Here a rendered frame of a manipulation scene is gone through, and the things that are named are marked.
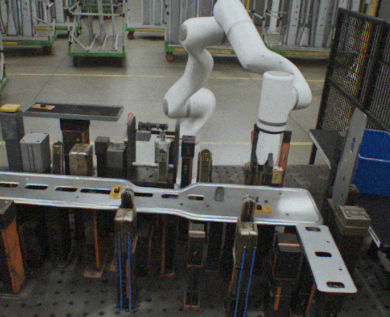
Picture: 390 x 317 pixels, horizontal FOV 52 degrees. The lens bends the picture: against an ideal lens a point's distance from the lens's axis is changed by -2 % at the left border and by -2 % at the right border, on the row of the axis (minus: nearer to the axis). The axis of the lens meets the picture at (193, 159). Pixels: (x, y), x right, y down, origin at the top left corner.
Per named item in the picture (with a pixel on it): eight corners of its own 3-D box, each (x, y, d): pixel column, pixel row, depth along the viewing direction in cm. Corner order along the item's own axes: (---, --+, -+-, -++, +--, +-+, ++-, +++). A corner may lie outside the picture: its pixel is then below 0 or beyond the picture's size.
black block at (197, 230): (179, 314, 127) (183, 240, 114) (180, 290, 137) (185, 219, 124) (204, 316, 127) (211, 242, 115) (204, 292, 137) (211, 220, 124)
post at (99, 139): (98, 230, 164) (93, 140, 147) (101, 223, 169) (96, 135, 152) (110, 231, 164) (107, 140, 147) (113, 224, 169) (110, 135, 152)
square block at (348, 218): (320, 308, 132) (346, 218, 117) (314, 291, 139) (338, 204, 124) (344, 310, 132) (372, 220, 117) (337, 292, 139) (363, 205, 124)
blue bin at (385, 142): (350, 191, 138) (359, 157, 132) (339, 155, 165) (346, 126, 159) (399, 198, 135) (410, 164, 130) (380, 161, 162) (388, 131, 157)
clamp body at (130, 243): (110, 312, 126) (105, 221, 111) (117, 285, 137) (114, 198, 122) (139, 314, 126) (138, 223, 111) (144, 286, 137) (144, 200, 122)
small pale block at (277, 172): (259, 253, 157) (273, 170, 141) (258, 247, 160) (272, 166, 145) (268, 253, 157) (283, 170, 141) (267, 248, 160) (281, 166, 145)
